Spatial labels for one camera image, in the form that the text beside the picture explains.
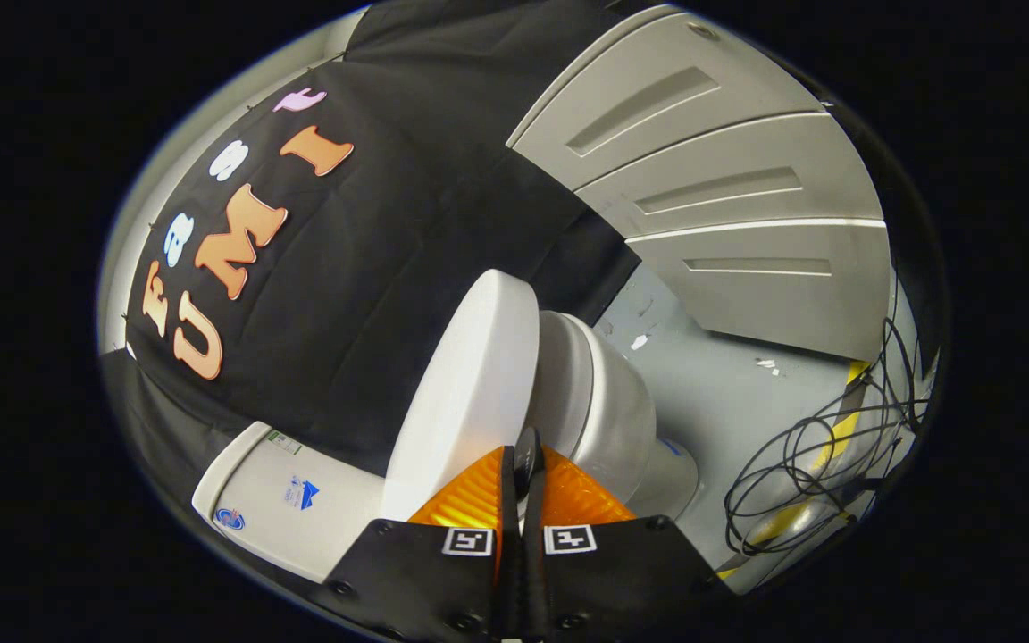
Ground white drawer cabinet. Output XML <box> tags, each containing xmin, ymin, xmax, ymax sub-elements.
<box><xmin>506</xmin><ymin>4</ymin><xmax>893</xmax><ymax>363</ymax></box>

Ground white toilet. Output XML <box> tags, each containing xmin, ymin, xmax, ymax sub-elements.
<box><xmin>191</xmin><ymin>311</ymin><xmax>699</xmax><ymax>584</ymax></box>

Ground black backdrop cloth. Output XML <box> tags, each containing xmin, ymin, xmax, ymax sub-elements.
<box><xmin>102</xmin><ymin>0</ymin><xmax>642</xmax><ymax>503</ymax></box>

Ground white toilet lid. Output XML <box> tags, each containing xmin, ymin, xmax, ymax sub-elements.
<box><xmin>381</xmin><ymin>269</ymin><xmax>541</xmax><ymax>524</ymax></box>

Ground tangled black cables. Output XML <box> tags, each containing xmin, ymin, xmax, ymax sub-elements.
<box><xmin>724</xmin><ymin>317</ymin><xmax>928</xmax><ymax>560</ymax></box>

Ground yellow floor tape strip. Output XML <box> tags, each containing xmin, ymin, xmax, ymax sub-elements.
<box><xmin>715</xmin><ymin>359</ymin><xmax>874</xmax><ymax>581</ymax></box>

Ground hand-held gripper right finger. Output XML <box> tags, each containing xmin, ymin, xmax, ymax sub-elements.
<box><xmin>522</xmin><ymin>427</ymin><xmax>740</xmax><ymax>641</ymax></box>

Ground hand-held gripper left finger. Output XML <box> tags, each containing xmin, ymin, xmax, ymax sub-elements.
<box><xmin>314</xmin><ymin>427</ymin><xmax>526</xmax><ymax>641</ymax></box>

